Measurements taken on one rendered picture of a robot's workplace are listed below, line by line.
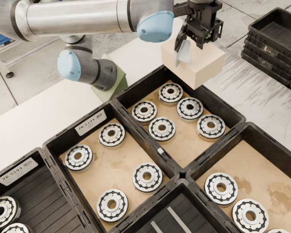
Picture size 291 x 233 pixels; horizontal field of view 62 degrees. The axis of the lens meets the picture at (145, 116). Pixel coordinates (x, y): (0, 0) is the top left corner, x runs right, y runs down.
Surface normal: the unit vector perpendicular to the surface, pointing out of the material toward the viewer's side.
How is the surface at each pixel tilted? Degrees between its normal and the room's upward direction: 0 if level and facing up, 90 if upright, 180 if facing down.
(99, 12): 45
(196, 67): 0
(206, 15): 90
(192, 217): 0
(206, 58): 0
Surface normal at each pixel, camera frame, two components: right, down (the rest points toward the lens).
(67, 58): -0.60, 0.06
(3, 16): -0.24, 0.22
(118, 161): -0.11, -0.55
